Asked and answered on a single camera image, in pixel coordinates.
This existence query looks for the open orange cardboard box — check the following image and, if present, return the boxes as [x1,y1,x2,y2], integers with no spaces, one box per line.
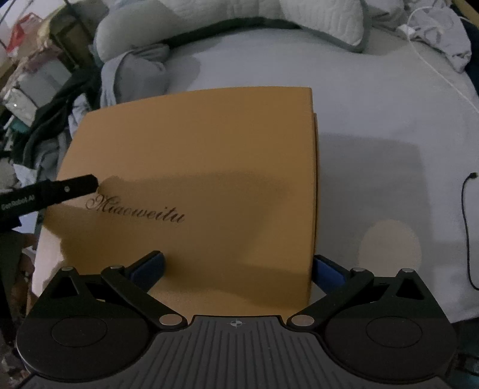
[309,113,320,299]

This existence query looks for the red plastic bag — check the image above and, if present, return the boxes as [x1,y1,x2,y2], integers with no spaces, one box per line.
[6,12,43,57]

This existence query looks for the black thin cable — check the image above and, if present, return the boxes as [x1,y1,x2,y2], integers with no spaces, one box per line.
[459,171,479,292]

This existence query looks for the large grey quilted pillow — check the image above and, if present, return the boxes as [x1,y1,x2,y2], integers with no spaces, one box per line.
[94,1,371,62]

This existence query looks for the crumpled grey clothes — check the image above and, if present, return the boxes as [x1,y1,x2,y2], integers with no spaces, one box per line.
[22,42,173,177]

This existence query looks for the orange box lid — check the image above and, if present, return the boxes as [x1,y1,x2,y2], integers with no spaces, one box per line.
[32,87,314,318]

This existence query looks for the light grey crumpled blanket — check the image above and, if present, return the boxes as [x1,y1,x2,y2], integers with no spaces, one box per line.
[359,0,474,74]

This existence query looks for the white charger with cable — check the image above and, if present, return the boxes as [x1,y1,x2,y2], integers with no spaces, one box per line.
[396,1,478,113]

